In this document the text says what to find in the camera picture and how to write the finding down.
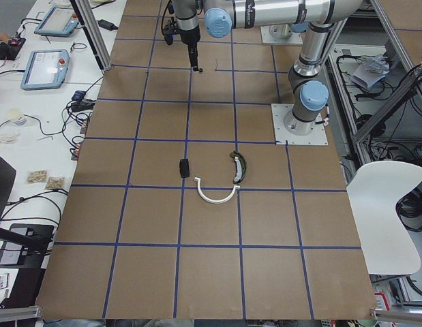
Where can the black brake pad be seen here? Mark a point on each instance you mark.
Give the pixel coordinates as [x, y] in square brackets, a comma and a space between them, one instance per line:
[184, 168]

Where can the black power adapter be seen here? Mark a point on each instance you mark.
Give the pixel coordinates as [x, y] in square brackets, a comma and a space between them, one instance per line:
[107, 25]

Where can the blue teach pendant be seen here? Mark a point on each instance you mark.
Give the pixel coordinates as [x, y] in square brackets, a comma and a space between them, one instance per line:
[46, 69]
[58, 22]

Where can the olive brake shoe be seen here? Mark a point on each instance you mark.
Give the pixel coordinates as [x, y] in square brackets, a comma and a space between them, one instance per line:
[241, 167]

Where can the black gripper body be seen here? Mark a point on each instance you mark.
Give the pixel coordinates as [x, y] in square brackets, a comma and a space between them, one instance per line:
[191, 38]

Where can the near blue teach pendant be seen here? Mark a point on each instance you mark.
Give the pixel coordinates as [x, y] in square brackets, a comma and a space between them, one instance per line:
[46, 69]

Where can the white curved plastic bracket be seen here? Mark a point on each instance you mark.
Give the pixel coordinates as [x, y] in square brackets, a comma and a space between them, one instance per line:
[215, 196]

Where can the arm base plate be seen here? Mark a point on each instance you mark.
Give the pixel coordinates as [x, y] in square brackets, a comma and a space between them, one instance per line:
[280, 35]
[289, 131]

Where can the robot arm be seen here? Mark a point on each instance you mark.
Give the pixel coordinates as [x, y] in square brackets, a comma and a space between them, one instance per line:
[325, 20]

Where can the white chair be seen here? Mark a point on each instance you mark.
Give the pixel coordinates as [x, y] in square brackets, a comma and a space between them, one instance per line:
[374, 192]

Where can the far blue teach pendant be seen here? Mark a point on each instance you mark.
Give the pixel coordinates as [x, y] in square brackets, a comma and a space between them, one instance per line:
[58, 22]

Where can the aluminium frame post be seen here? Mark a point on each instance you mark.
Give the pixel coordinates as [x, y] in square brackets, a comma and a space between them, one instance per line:
[91, 29]

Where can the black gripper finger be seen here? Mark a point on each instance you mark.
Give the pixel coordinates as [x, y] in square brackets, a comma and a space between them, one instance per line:
[193, 57]

